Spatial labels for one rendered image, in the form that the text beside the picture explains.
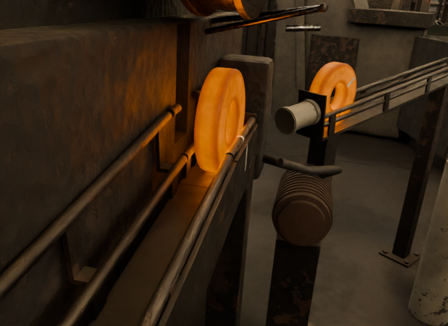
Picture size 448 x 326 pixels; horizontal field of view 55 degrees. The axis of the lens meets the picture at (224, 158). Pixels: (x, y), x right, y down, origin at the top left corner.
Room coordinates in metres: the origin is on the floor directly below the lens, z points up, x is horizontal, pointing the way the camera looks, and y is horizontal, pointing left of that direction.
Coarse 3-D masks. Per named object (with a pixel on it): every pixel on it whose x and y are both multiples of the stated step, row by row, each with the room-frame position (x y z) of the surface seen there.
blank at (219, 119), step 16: (208, 80) 0.58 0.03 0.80; (224, 80) 0.57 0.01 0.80; (240, 80) 0.63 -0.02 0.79; (208, 96) 0.55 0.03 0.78; (224, 96) 0.56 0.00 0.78; (240, 96) 0.64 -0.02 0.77; (208, 112) 0.54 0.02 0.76; (224, 112) 0.56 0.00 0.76; (240, 112) 0.65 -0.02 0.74; (208, 128) 0.54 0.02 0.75; (224, 128) 0.56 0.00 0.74; (240, 128) 0.65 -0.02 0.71; (208, 144) 0.54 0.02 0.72; (224, 144) 0.57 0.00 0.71; (208, 160) 0.55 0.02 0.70
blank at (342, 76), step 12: (324, 72) 0.97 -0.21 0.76; (336, 72) 0.98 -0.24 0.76; (348, 72) 1.01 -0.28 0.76; (312, 84) 0.97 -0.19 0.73; (324, 84) 0.95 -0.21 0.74; (336, 84) 0.98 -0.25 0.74; (348, 84) 1.02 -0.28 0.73; (336, 96) 1.04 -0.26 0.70; (348, 96) 1.03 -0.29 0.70; (336, 108) 1.01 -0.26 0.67
